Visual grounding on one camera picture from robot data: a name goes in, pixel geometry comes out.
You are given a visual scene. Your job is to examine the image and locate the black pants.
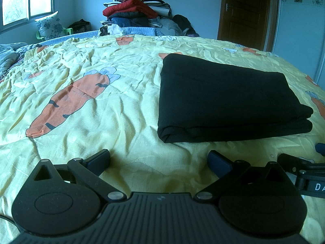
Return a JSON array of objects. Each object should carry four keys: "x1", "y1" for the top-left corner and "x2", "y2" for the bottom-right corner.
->
[{"x1": 158, "y1": 53, "x2": 313, "y2": 143}]

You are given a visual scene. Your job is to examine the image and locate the window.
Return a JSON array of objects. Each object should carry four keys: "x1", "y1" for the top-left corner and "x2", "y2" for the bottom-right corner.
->
[{"x1": 1, "y1": 0, "x2": 54, "y2": 32}]

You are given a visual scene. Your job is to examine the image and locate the pile of clothes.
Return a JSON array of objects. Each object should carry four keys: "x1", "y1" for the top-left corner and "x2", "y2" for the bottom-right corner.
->
[{"x1": 101, "y1": 0, "x2": 199, "y2": 37}]

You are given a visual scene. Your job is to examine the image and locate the yellow carrot print bedsheet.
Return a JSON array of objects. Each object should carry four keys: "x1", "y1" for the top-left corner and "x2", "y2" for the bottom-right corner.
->
[{"x1": 1, "y1": 35, "x2": 324, "y2": 243}]

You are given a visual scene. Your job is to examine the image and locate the brown wooden door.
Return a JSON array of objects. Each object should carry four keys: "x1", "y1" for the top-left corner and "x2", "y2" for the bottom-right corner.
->
[{"x1": 218, "y1": 0, "x2": 279, "y2": 51}]

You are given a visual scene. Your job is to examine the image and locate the white wardrobe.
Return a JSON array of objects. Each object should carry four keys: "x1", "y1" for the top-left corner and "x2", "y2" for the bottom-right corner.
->
[{"x1": 273, "y1": 0, "x2": 324, "y2": 86}]

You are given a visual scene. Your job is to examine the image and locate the black bag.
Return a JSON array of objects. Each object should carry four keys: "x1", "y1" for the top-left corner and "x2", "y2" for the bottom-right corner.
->
[{"x1": 68, "y1": 19, "x2": 91, "y2": 34}]

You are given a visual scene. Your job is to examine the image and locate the floral pillow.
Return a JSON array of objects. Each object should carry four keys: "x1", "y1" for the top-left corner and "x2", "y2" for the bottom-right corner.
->
[{"x1": 35, "y1": 11, "x2": 65, "y2": 40}]

